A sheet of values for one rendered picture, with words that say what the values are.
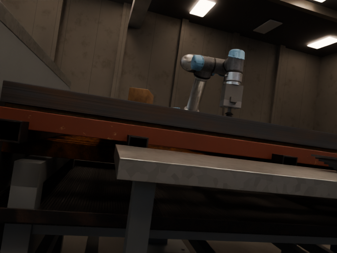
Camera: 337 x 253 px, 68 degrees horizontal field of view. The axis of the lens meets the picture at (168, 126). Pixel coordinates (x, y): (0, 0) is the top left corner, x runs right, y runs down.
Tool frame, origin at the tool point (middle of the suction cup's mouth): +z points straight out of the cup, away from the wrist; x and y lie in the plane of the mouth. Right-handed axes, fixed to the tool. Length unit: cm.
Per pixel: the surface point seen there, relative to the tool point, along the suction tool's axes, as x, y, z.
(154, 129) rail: -45, -35, 11
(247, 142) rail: -41.0, -6.4, 10.7
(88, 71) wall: 946, -314, -203
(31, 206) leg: -49, -63, 34
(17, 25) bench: -40, -77, -13
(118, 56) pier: 947, -200, -284
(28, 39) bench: -30, -79, -13
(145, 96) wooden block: -39, -39, 1
